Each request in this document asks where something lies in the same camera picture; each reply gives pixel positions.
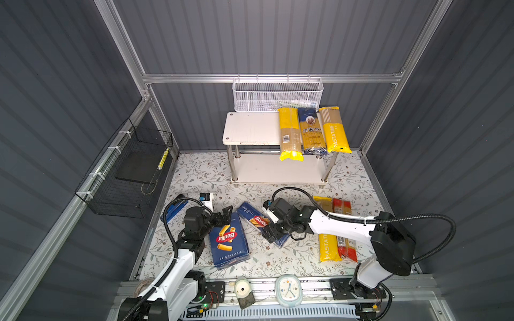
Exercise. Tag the white two-tier shelf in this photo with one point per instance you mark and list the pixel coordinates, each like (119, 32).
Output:
(262, 130)

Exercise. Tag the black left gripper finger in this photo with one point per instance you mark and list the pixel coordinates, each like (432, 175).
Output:
(226, 214)
(220, 220)

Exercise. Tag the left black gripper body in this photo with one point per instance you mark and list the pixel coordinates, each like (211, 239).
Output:
(207, 228)

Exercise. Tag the blue stapler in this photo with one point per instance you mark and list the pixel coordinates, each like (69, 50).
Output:
(173, 208)

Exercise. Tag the yellow green marker pen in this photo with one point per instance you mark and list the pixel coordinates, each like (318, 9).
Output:
(163, 159)

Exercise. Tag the black wire mesh basket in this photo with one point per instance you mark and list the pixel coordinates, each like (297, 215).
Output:
(126, 182)

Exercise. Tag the blue Ankara spaghetti bag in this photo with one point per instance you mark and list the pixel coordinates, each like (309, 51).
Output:
(312, 136)

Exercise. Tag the yellow Pastatime spaghetti bag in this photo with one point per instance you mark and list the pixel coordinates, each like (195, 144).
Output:
(334, 131)

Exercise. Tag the aluminium mounting rail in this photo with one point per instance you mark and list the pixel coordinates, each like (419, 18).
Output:
(418, 287)

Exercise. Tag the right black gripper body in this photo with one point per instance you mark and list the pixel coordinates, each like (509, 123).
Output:
(276, 229)

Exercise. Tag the tape roll dispenser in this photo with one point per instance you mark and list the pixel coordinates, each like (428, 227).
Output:
(244, 293)

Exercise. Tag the blue Barilla spaghetti box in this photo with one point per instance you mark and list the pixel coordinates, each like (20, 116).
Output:
(261, 223)

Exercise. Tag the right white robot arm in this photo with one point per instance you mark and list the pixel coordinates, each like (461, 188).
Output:
(393, 245)

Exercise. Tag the red spaghetti bag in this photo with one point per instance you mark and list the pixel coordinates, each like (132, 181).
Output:
(346, 247)

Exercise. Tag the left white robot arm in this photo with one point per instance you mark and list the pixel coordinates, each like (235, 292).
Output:
(178, 284)

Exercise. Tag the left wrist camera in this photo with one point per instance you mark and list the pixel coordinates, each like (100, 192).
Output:
(206, 200)

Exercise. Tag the yellow clear spaghetti bag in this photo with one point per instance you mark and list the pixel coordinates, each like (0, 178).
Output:
(290, 143)

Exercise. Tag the white analog clock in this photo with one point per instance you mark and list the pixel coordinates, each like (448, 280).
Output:
(288, 291)

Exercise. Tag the blue Barilla rigatoni box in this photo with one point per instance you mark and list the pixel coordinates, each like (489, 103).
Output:
(229, 245)

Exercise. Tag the white wire mesh basket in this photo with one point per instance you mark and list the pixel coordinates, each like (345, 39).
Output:
(256, 95)

